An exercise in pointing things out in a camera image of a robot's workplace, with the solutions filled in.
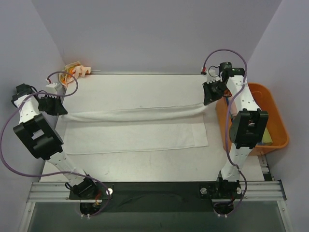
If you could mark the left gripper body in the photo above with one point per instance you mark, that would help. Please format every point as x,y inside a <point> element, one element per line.
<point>53,106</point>

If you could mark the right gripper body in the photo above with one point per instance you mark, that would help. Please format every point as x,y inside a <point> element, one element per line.
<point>212,90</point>

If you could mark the white towel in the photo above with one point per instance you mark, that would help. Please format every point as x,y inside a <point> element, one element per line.
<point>135,130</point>

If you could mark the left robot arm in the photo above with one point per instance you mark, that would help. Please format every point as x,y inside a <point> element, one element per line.
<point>42,140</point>

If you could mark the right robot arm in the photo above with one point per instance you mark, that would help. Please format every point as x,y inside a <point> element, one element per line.
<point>242,132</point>

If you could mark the crumpled orange cloth pile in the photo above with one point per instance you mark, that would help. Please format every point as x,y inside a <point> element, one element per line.
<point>75,69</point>

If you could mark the orange plastic basket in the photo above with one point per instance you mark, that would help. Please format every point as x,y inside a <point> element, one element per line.
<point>275,125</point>

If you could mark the green rolled towel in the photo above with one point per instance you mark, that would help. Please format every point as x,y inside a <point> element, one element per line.
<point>266,139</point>

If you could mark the black base mat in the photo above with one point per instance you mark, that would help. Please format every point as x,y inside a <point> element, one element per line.
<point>161,197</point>

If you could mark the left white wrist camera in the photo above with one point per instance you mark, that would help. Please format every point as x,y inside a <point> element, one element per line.
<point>53,89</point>

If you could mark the aluminium frame rail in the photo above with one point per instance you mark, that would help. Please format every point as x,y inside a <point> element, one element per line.
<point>250,191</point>

